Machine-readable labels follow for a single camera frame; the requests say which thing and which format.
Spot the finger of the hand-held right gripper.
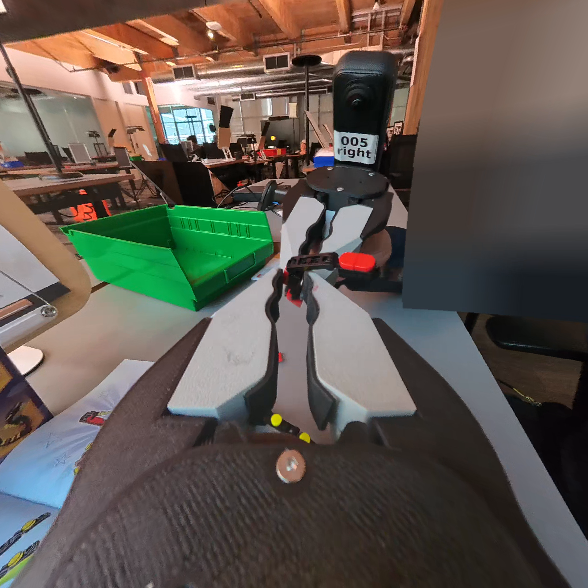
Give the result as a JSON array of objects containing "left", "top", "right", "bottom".
[
  {"left": 278, "top": 195, "right": 328, "bottom": 267},
  {"left": 317, "top": 204, "right": 375, "bottom": 284}
]

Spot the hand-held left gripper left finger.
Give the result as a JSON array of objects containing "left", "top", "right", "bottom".
[{"left": 167, "top": 269, "right": 283, "bottom": 425}]

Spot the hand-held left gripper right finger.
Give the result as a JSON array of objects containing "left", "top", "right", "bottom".
[{"left": 304, "top": 271, "right": 418, "bottom": 431}]

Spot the black red lego claw arm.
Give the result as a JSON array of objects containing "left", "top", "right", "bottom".
[{"left": 284, "top": 250, "right": 378, "bottom": 308}]

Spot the person's right forearm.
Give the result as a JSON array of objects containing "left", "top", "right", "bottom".
[{"left": 386, "top": 225, "right": 407, "bottom": 276}]

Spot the lego instruction booklet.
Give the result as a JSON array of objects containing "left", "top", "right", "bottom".
[{"left": 0, "top": 360, "right": 154, "bottom": 588}]

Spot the lego set box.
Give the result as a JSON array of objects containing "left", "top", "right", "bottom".
[{"left": 0, "top": 347, "right": 53, "bottom": 460}]

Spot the person's right hand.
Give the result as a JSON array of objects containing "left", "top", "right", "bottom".
[{"left": 362, "top": 228, "right": 394, "bottom": 268}]

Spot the black barcode scanner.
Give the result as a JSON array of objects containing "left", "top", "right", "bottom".
[{"left": 232, "top": 180, "right": 295, "bottom": 212}]

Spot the green plastic bin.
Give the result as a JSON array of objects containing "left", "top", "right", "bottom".
[{"left": 60, "top": 204, "right": 275, "bottom": 312}]

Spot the black armrest chair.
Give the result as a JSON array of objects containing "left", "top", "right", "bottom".
[{"left": 464, "top": 312, "right": 588, "bottom": 364}]

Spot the wooden instruction board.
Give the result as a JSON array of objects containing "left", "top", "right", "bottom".
[{"left": 0, "top": 179, "right": 92, "bottom": 377}]

